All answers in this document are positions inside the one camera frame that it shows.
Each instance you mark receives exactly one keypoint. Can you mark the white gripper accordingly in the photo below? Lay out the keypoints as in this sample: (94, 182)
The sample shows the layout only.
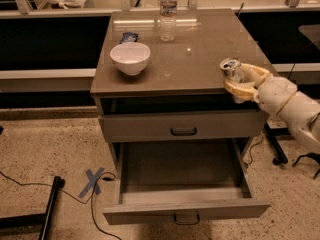
(274, 95)

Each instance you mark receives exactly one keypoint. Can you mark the silver redbull can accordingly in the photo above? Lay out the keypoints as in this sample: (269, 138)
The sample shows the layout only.
(233, 76)

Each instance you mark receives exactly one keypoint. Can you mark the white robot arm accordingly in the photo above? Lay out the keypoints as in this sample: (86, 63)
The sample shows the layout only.
(301, 115)

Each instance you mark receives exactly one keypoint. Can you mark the grey drawer cabinet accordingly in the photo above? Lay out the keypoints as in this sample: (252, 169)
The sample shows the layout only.
(181, 76)

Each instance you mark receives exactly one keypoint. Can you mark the closed upper drawer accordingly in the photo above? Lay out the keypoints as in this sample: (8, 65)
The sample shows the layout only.
(182, 125)

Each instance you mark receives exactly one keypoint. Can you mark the open lower drawer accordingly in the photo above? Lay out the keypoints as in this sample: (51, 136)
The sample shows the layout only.
(183, 182)

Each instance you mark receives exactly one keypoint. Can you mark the black stand leg right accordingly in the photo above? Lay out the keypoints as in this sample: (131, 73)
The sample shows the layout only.
(272, 134)

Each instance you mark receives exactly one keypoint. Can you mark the black stand leg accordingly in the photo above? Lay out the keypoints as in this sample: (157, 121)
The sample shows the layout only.
(41, 220)
(272, 134)

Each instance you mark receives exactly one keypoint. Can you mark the clear plastic water bottle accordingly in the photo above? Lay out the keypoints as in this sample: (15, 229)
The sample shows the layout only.
(167, 20)

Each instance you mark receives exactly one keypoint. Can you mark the white bowl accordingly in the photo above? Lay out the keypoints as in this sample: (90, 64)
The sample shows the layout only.
(130, 58)

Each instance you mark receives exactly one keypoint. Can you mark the blue snack packet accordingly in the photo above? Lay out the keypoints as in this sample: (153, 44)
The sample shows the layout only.
(129, 37)

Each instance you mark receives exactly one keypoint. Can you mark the blue tape cross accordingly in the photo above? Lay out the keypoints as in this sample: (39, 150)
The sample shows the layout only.
(92, 182)

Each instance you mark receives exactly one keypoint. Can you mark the black stand leg left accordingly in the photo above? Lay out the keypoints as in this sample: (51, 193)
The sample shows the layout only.
(41, 220)

